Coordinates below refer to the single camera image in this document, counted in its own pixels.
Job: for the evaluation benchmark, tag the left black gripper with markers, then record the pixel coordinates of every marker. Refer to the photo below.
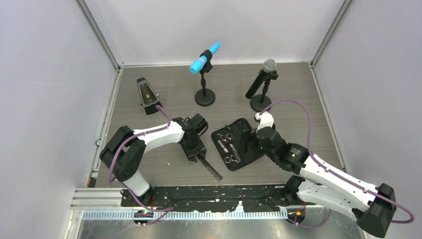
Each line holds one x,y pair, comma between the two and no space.
200,149

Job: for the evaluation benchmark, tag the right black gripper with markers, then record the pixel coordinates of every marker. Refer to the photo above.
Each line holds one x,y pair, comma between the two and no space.
249,136

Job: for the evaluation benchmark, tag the black zip tool case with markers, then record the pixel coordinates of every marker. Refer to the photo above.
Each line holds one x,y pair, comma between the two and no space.
233,132

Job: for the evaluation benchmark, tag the silver scissors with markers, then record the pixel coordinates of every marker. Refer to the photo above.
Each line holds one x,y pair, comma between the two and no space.
231,155
222,140

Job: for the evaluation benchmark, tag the black comb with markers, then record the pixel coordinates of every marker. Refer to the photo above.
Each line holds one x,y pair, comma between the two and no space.
209,168

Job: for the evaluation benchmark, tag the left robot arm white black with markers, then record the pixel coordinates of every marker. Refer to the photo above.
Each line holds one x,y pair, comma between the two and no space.
124,151

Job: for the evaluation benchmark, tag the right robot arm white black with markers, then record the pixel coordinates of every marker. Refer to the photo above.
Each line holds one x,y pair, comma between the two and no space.
315,181

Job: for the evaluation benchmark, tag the right black microphone stand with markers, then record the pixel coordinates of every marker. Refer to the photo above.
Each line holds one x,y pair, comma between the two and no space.
261,101

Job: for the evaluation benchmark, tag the black microphone stand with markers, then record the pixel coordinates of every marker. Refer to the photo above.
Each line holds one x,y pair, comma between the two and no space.
261,101
205,97

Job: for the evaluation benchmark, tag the left black microphone stand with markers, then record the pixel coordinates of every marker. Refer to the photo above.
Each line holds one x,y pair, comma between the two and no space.
205,97

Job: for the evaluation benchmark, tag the black metronome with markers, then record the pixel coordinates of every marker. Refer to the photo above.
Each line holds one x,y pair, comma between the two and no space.
149,99

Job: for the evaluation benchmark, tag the blue microphone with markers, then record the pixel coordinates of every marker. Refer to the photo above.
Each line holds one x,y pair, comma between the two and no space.
204,58

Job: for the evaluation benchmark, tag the black silver microphone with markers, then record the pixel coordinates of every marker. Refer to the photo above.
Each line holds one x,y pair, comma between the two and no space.
268,72

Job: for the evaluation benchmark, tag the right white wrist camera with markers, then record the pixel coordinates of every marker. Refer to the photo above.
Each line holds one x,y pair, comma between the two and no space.
265,119

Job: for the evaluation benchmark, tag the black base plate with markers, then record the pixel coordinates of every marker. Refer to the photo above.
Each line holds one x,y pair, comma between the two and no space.
215,199

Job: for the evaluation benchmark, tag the aluminium rail front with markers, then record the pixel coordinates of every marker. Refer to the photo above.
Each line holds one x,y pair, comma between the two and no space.
98,203

